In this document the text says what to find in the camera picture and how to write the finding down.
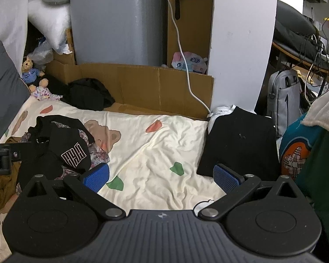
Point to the dark grey padded bag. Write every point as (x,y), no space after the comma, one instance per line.
(293,19)

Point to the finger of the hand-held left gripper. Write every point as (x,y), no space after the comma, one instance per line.
(20,150)

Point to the white pillow in plastic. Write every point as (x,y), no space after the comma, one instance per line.
(49,24)

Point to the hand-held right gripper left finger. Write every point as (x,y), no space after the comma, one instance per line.
(96,176)

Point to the clear plastic bag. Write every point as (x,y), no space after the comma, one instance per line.
(41,54)

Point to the low folded cardboard sheet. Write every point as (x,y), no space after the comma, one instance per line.
(142,85)

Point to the grey wrapped mattress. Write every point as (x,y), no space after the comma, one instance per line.
(118,22)

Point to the green and teal jacket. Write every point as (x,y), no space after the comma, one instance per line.
(323,169)

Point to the crumpled black garment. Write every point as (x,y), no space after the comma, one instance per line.
(85,93)

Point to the brown garment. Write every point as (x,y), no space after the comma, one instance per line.
(0,189)

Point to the grey backpack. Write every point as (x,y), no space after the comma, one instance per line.
(283,96)

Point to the folded black sweater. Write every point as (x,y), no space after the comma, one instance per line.
(235,142)

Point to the pink and blue wipes packet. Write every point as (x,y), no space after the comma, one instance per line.
(189,61)

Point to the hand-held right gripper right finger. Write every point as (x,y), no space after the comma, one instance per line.
(226,178)

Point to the white garment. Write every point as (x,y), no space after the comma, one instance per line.
(218,113)

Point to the grey pillow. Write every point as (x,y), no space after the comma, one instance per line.
(2,87)

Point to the wooden desk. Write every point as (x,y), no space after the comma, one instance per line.
(290,53)

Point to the teddy bear in blue shirt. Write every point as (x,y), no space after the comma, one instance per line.
(30,72)

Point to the plush toy in floral dress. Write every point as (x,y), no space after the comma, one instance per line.
(43,93)

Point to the tall cardboard sheet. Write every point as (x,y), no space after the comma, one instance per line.
(197,19)

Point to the cream printed bed sheet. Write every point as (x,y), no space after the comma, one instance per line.
(159,148)

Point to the black bear-print hoodie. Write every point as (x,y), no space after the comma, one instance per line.
(68,148)

